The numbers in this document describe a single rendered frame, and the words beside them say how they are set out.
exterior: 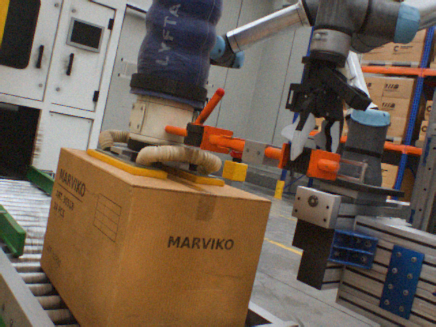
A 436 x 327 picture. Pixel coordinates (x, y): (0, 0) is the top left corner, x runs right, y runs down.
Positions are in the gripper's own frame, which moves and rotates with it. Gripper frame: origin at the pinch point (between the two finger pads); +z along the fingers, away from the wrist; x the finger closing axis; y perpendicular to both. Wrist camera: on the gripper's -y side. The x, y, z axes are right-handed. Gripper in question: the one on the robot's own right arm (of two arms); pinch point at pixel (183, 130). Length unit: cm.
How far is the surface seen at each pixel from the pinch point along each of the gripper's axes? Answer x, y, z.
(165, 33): -34, 36, -25
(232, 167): 19.5, 9.4, 10.1
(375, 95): 646, -395, -138
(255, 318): 5, 54, 50
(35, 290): -51, 20, 54
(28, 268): -48, 2, 54
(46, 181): -10, -124, 47
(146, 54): -36, 32, -19
